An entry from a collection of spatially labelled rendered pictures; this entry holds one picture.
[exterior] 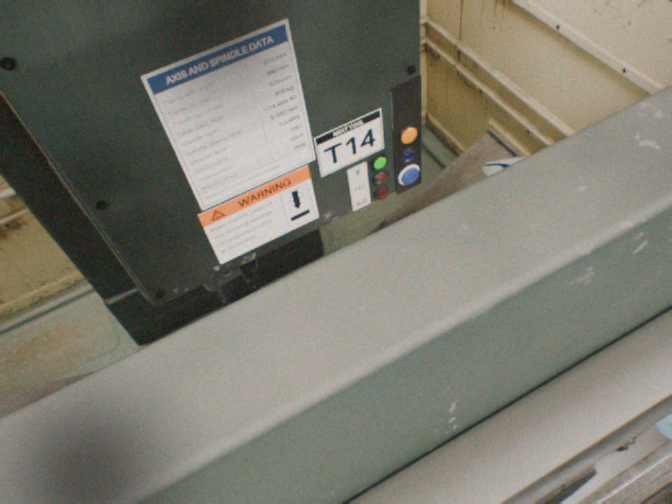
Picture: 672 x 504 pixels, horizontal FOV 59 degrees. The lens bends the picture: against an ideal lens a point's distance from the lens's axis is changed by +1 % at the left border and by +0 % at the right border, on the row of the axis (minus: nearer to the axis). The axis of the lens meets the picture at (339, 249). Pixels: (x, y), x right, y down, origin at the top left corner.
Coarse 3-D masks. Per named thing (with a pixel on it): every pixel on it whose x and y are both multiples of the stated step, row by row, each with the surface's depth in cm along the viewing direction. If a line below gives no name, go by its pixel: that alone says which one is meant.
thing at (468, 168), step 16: (480, 144) 200; (496, 144) 197; (464, 160) 200; (480, 160) 197; (496, 160) 194; (448, 176) 201; (464, 176) 198; (480, 176) 195; (432, 192) 201; (448, 192) 198; (400, 208) 205; (416, 208) 202; (384, 224) 206
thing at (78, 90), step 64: (0, 0) 48; (64, 0) 50; (128, 0) 52; (192, 0) 55; (256, 0) 58; (320, 0) 61; (384, 0) 65; (0, 64) 51; (64, 64) 53; (128, 64) 56; (320, 64) 67; (384, 64) 71; (64, 128) 58; (128, 128) 61; (320, 128) 74; (384, 128) 79; (128, 192) 66; (192, 192) 71; (320, 192) 82; (128, 256) 73; (192, 256) 78; (256, 256) 85
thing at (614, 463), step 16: (656, 432) 154; (640, 448) 151; (656, 448) 150; (608, 464) 150; (624, 464) 149; (576, 480) 149; (592, 480) 148; (608, 480) 147; (544, 496) 148; (560, 496) 147; (576, 496) 146
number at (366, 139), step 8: (368, 128) 77; (376, 128) 78; (344, 136) 76; (352, 136) 77; (360, 136) 78; (368, 136) 78; (376, 136) 79; (344, 144) 77; (352, 144) 78; (360, 144) 79; (368, 144) 79; (376, 144) 80; (344, 152) 78; (352, 152) 79; (360, 152) 80
